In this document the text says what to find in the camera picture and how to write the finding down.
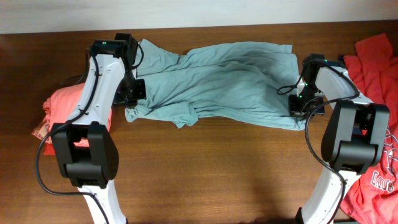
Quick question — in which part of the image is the light grey-blue t-shirt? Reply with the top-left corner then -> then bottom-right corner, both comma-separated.
125,39 -> 304,131

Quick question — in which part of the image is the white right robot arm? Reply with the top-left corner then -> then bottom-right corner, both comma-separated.
295,58 -> 390,223

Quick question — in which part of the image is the folded red shirt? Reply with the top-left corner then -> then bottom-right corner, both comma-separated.
44,143 -> 55,156

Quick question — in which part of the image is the red printed t-shirt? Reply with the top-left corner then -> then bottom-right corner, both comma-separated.
340,34 -> 397,223

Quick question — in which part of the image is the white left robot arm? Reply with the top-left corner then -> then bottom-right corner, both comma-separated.
49,37 -> 146,223

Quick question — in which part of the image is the folded pink shirt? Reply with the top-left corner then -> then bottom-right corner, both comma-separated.
31,82 -> 113,149

